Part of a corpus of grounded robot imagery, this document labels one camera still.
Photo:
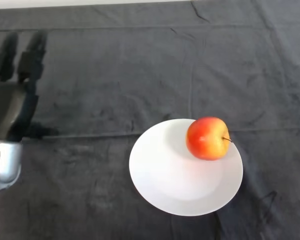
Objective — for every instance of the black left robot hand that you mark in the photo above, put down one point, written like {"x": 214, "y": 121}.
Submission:
{"x": 12, "y": 100}

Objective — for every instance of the red yellow apple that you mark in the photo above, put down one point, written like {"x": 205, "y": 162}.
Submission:
{"x": 207, "y": 138}

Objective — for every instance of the white round plate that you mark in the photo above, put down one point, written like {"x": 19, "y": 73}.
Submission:
{"x": 175, "y": 180}

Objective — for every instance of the black cloth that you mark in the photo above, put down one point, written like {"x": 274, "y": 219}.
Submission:
{"x": 150, "y": 62}

